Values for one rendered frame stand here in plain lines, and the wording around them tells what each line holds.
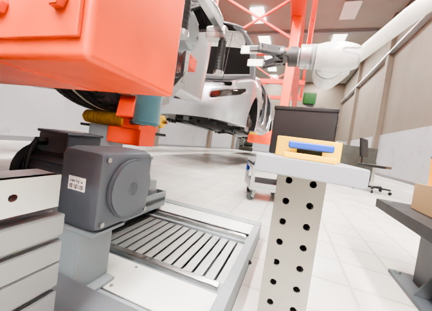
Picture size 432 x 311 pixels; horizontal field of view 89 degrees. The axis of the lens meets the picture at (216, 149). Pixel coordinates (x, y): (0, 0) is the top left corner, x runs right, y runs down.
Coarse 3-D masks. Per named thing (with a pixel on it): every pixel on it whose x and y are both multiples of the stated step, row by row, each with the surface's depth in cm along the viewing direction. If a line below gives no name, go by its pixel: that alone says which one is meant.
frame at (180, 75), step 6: (180, 54) 113; (186, 54) 109; (180, 60) 112; (186, 60) 110; (180, 66) 113; (186, 66) 111; (180, 72) 111; (186, 72) 112; (174, 78) 110; (180, 78) 107; (186, 78) 112; (174, 84) 104; (180, 84) 108; (174, 90) 104; (168, 96) 101; (162, 102) 95; (168, 102) 100
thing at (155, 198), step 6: (150, 192) 110; (156, 192) 115; (162, 192) 110; (150, 198) 102; (156, 198) 106; (162, 198) 111; (150, 204) 102; (156, 204) 107; (162, 204) 112; (150, 210) 103
